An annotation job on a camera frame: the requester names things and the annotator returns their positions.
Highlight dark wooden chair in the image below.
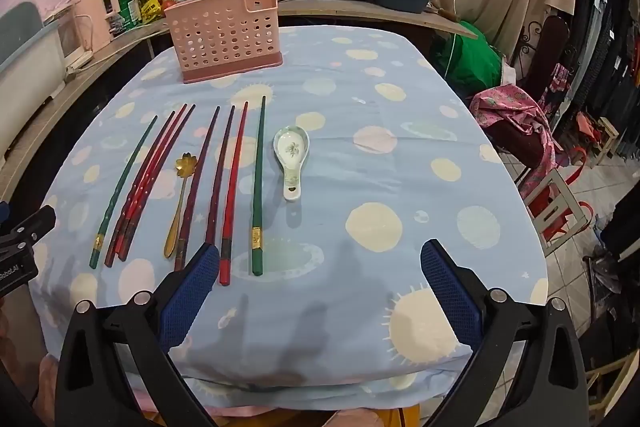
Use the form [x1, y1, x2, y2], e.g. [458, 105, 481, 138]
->
[520, 14, 571, 108]

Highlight green chopstick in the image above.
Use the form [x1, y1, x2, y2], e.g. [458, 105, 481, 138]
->
[250, 95, 267, 277]
[89, 115, 159, 269]

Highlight hanging dark clothes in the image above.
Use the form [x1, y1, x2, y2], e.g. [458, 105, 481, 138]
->
[565, 0, 640, 168]

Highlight wooden counter board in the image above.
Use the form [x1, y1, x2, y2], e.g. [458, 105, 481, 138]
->
[0, 0, 478, 168]

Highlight white ceramic soup spoon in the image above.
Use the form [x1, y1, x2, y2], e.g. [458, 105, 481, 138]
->
[273, 126, 311, 202]

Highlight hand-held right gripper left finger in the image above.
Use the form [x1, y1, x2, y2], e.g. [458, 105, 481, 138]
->
[55, 242, 221, 427]

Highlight pink electric kettle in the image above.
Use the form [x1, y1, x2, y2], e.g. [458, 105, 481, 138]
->
[72, 0, 118, 58]

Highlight pink printed cloth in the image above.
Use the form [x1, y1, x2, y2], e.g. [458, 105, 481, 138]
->
[470, 84, 571, 202]

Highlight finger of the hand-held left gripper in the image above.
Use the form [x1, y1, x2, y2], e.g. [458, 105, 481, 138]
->
[0, 205, 57, 258]

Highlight pink perforated utensil basket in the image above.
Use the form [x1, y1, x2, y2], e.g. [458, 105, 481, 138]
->
[164, 0, 284, 85]

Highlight blue printed tablecloth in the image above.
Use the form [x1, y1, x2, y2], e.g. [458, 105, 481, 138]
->
[27, 24, 551, 408]

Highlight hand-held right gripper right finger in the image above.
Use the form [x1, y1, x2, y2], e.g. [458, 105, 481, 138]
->
[420, 239, 588, 427]

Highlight gold flower spoon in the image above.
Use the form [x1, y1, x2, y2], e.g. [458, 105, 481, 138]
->
[164, 152, 197, 259]

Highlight white power strip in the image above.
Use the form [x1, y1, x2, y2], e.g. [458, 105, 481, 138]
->
[65, 51, 97, 76]

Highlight white translucent appliance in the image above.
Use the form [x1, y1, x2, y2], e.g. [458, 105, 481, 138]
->
[57, 14, 88, 62]

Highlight green can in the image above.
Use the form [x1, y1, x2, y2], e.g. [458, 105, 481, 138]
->
[116, 0, 143, 30]

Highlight yellow packet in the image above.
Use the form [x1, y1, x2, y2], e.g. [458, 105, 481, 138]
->
[135, 0, 163, 25]

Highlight green plastic bag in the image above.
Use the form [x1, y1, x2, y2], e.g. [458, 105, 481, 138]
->
[432, 21, 503, 98]

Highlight red plastic stool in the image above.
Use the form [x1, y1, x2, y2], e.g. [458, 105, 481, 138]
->
[520, 167, 596, 258]

